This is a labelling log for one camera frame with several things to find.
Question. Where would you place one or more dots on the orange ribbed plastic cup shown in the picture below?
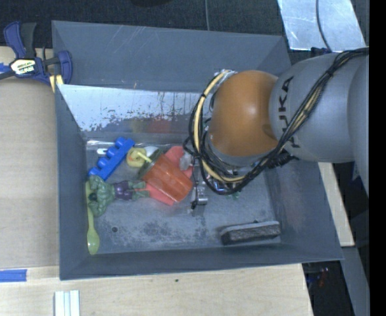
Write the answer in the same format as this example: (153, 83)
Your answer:
(166, 179)

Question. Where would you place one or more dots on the red flat cloth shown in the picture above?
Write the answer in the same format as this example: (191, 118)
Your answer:
(177, 152)

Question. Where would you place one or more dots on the dark brown flat block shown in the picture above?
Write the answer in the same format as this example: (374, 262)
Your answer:
(250, 232)

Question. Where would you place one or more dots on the small yellow cup with straw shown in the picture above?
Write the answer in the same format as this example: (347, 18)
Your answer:
(134, 159)

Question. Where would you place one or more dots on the blue toothed toy block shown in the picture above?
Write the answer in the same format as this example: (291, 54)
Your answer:
(113, 158)

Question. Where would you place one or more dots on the green toy figure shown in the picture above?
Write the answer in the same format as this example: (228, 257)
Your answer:
(101, 196)

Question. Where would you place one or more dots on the yellow-green plastic spoon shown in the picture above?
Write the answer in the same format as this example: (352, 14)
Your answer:
(92, 239)

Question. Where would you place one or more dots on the grey metal bin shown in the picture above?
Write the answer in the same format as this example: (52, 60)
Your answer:
(166, 58)

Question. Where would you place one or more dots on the pale wood flat board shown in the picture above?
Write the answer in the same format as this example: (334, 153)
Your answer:
(25, 176)

